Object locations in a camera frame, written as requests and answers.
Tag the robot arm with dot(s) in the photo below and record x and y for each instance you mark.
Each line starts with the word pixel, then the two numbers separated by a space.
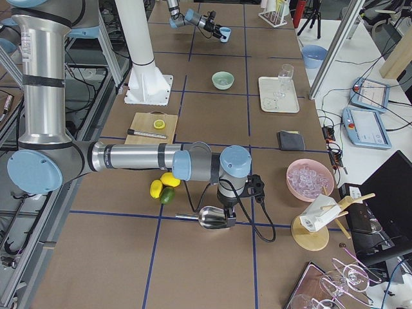
pixel 48 157
pixel 203 22

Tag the white paper carton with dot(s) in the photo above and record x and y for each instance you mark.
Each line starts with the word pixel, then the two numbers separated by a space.
pixel 319 213

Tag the steel muddler black tip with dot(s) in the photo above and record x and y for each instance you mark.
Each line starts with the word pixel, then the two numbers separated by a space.
pixel 146 134

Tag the metal ice scoop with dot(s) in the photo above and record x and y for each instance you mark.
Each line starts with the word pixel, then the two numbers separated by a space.
pixel 209 217

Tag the green bowl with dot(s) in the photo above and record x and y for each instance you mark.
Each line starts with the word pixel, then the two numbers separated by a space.
pixel 222 80

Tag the aluminium frame post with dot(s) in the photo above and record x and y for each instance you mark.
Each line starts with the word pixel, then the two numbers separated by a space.
pixel 340 36

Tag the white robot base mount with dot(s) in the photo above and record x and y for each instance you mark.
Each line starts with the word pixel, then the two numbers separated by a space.
pixel 147 85

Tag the lemon half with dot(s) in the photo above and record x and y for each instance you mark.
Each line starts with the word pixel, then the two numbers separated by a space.
pixel 159 124

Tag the cream bear tray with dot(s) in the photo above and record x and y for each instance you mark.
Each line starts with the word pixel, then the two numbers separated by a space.
pixel 267 87

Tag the pink bowl of ice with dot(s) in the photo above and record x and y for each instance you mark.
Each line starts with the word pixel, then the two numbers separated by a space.
pixel 307 178

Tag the grey yellow folded cloth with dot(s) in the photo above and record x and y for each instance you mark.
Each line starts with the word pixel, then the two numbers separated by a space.
pixel 290 141

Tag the yellow lemon lower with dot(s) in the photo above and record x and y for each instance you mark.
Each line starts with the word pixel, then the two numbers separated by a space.
pixel 156 188

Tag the wooden cutting board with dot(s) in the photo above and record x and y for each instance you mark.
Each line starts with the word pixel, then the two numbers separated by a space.
pixel 144 122

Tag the teach pendant far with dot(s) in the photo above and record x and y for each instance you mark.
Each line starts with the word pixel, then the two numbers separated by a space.
pixel 370 94

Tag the clear wine glass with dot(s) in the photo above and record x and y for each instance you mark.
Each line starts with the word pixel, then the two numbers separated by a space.
pixel 284 77

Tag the yellow lemon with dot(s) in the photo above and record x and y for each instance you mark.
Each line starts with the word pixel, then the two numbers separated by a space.
pixel 156 188
pixel 169 180

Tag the teach pendant near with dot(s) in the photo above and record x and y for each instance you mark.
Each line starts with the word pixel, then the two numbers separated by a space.
pixel 365 128

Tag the light blue cup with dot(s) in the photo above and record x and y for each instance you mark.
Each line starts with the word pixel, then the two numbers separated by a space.
pixel 225 34

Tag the white cup rack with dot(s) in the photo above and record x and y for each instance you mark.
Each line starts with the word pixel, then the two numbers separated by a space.
pixel 274 12

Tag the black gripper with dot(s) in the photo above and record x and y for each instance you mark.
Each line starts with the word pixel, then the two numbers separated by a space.
pixel 228 202
pixel 211 24

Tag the green lime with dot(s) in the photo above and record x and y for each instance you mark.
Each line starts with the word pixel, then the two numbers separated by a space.
pixel 167 195

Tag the yellow lemon upper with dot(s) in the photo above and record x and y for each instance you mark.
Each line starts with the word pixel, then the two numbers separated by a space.
pixel 169 180

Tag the teach pendant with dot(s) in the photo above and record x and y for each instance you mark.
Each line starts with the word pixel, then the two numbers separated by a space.
pixel 370 94
pixel 365 128

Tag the blue bowl with fork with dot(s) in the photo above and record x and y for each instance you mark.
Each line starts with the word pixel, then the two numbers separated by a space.
pixel 313 56

